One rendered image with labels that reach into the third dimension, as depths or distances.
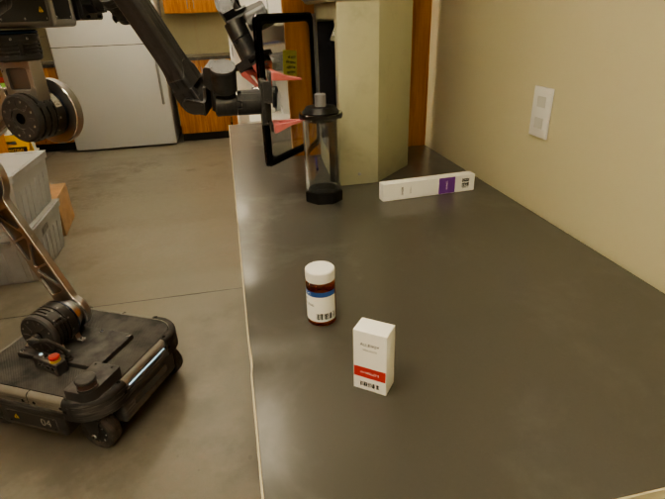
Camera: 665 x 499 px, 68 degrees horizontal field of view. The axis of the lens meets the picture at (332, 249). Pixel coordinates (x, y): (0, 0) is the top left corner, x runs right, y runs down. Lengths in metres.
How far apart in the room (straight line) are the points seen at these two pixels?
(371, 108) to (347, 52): 0.16
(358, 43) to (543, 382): 0.95
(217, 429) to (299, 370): 1.31
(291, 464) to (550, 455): 0.28
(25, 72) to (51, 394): 1.05
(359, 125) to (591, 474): 1.02
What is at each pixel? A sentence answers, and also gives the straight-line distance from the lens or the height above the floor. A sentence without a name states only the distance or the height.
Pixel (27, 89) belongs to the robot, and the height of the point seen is 1.21.
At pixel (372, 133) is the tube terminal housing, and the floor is 1.08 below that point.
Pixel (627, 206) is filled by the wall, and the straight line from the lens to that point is 1.09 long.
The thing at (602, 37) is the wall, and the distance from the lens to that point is 1.15.
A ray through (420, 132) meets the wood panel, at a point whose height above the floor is 0.99.
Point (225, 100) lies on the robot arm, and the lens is 1.20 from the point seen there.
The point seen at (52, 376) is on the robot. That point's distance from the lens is 2.08.
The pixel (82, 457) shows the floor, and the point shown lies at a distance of 2.08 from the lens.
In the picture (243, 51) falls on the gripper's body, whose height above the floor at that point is 1.30.
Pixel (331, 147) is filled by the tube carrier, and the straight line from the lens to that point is 1.23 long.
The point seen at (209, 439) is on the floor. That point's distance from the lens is 1.97.
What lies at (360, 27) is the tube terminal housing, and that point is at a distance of 1.35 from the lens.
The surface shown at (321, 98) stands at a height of 1.20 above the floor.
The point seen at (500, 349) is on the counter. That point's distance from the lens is 0.76.
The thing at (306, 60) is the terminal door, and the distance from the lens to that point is 1.60.
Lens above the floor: 1.39
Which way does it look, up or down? 26 degrees down
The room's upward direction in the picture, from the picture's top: 2 degrees counter-clockwise
